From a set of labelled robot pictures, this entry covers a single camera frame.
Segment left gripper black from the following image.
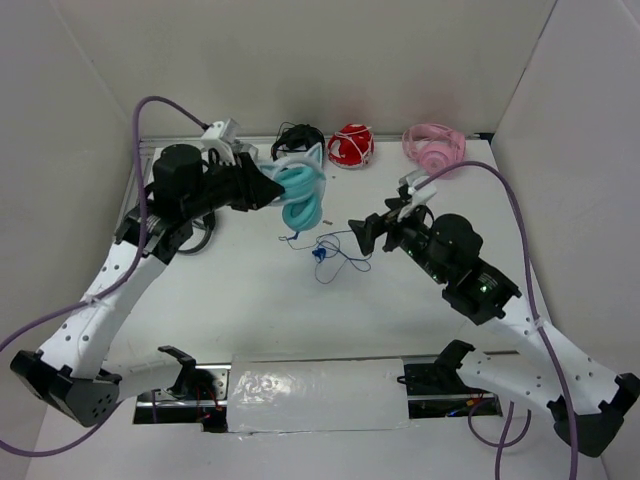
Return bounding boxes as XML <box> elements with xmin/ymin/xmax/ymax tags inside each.
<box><xmin>183</xmin><ymin>152</ymin><xmax>286</xmax><ymax>221</ymax></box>

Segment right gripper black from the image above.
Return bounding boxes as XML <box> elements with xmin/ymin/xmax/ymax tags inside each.
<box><xmin>345</xmin><ymin>196</ymin><xmax>446</xmax><ymax>282</ymax></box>

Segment teal cat ear headphones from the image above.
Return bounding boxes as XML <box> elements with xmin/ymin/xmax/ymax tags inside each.
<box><xmin>258</xmin><ymin>142</ymin><xmax>326</xmax><ymax>232</ymax></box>

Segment blue headphone cable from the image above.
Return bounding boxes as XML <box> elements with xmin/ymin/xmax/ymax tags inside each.
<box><xmin>278</xmin><ymin>228</ymin><xmax>374</xmax><ymax>285</ymax></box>

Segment black headphones under arm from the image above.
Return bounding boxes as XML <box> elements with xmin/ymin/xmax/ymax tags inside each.
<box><xmin>178</xmin><ymin>213</ymin><xmax>216</xmax><ymax>255</ymax></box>

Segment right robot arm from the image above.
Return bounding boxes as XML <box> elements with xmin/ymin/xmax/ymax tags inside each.
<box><xmin>348</xmin><ymin>199</ymin><xmax>639</xmax><ymax>458</ymax></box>

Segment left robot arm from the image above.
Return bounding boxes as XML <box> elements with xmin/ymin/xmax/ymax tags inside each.
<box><xmin>10</xmin><ymin>142</ymin><xmax>284</xmax><ymax>427</ymax></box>

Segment grey white headphones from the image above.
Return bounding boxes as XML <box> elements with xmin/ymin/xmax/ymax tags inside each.
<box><xmin>233</xmin><ymin>141</ymin><xmax>259</xmax><ymax>161</ymax></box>

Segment black headphones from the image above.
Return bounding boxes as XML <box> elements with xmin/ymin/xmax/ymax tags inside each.
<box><xmin>270</xmin><ymin>122</ymin><xmax>325</xmax><ymax>160</ymax></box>

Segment red white headphones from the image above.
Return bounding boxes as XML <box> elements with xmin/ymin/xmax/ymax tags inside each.
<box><xmin>327</xmin><ymin>123</ymin><xmax>375</xmax><ymax>169</ymax></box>

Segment pink headphones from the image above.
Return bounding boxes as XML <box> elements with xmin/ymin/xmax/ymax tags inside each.
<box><xmin>402</xmin><ymin>123</ymin><xmax>466</xmax><ymax>175</ymax></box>

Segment shiny tape sheet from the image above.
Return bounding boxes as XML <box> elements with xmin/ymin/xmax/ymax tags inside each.
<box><xmin>226</xmin><ymin>359</ymin><xmax>410</xmax><ymax>434</ymax></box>

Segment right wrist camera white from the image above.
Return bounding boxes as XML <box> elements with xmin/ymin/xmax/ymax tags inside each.
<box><xmin>398</xmin><ymin>169</ymin><xmax>437</xmax><ymax>217</ymax></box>

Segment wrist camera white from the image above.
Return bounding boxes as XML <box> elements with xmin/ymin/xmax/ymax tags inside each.
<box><xmin>200</xmin><ymin>118</ymin><xmax>240</xmax><ymax>164</ymax></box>
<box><xmin>398</xmin><ymin>169</ymin><xmax>437</xmax><ymax>217</ymax></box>

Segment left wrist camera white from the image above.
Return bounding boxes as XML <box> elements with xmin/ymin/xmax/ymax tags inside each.
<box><xmin>200</xmin><ymin>118</ymin><xmax>240</xmax><ymax>164</ymax></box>

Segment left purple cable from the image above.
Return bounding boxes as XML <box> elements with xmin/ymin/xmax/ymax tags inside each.
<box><xmin>0</xmin><ymin>95</ymin><xmax>209</xmax><ymax>459</ymax></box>

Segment purple cable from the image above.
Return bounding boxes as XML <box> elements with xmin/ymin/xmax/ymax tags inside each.
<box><xmin>417</xmin><ymin>160</ymin><xmax>584</xmax><ymax>480</ymax></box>
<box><xmin>0</xmin><ymin>95</ymin><xmax>209</xmax><ymax>459</ymax></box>

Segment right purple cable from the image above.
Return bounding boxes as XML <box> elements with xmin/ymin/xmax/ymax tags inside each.
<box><xmin>417</xmin><ymin>160</ymin><xmax>584</xmax><ymax>480</ymax></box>

